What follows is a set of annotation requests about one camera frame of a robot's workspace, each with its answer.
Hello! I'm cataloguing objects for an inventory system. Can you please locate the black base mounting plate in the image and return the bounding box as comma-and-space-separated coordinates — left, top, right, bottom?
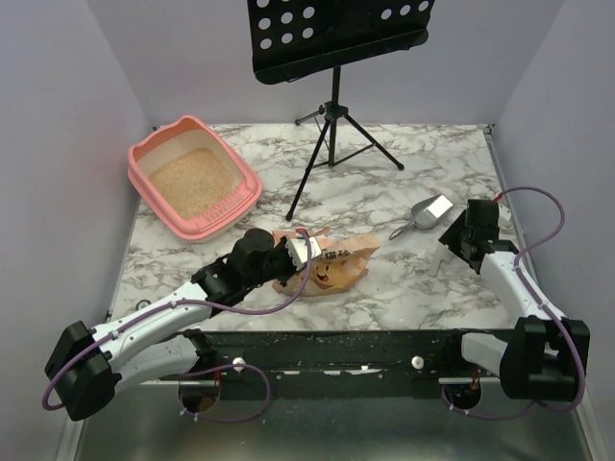
184, 329, 495, 408

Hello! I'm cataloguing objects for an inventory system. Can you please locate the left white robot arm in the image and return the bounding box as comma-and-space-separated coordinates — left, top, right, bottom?
41, 229, 321, 421

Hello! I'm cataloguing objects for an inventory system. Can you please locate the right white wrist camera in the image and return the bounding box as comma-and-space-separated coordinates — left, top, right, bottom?
494, 197, 512, 228

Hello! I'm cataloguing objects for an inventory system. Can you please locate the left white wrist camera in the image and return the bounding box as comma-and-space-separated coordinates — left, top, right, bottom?
284, 236, 323, 270

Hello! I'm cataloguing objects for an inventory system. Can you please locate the black music stand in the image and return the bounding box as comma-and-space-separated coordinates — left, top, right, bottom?
244, 0, 437, 222

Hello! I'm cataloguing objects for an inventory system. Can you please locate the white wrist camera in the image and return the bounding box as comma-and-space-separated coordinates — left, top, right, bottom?
284, 236, 323, 270
494, 197, 512, 228

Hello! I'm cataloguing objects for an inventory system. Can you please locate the metal litter scoop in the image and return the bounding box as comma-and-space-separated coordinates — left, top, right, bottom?
388, 194, 454, 241

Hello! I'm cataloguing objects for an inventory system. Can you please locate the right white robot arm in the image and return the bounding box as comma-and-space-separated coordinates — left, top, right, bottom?
439, 199, 590, 404

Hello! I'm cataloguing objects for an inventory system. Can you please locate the pink litter box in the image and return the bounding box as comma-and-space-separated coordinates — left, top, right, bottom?
128, 115, 263, 242

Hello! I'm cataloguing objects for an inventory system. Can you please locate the orange cat litter bag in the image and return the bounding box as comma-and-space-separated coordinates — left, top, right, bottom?
301, 228, 381, 297

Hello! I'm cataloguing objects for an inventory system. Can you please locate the white bag sealing clip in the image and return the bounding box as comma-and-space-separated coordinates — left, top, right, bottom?
429, 245, 454, 278

